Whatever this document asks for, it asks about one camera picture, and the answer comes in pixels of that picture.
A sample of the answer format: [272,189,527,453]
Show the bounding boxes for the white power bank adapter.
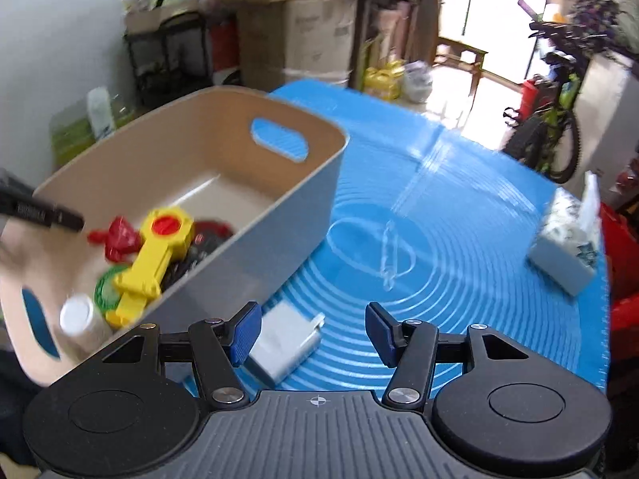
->
[245,301,325,387]

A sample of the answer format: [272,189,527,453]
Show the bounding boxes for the black remote control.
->
[160,220,234,292]

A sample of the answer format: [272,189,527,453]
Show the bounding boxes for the red action figure toy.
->
[87,216,143,264]

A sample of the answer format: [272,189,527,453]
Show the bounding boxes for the green round tin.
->
[93,264,129,316]

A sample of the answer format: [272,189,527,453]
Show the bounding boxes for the yellow toy gun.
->
[105,206,195,329]

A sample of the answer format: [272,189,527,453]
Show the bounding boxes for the white pill bottle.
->
[58,293,113,360]

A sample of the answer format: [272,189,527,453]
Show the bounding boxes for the beige plastic storage bin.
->
[1,87,348,386]

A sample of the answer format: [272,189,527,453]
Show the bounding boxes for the green lidded food container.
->
[49,87,137,169]

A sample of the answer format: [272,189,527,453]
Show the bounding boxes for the blue silicone baking mat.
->
[266,81,610,392]

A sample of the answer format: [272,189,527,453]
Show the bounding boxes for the tissue box with tissue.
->
[528,171,601,296]

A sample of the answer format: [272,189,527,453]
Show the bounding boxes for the black metal shelf rack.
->
[123,10,214,109]

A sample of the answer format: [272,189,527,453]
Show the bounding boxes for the red gift bags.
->
[600,204,638,395]

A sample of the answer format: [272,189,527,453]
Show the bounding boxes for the green black bicycle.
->
[502,0,599,184]

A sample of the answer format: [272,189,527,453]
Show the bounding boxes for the white plastic bag floor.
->
[402,61,433,104]

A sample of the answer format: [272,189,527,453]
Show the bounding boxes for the yellow oil jug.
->
[363,59,405,102]

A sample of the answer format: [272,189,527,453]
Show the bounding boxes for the wooden chair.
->
[433,37,487,97]

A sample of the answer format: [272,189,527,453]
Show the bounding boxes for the white refrigerator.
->
[575,54,638,204]

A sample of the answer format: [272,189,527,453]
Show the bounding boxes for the large lower cardboard box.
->
[237,0,357,92]

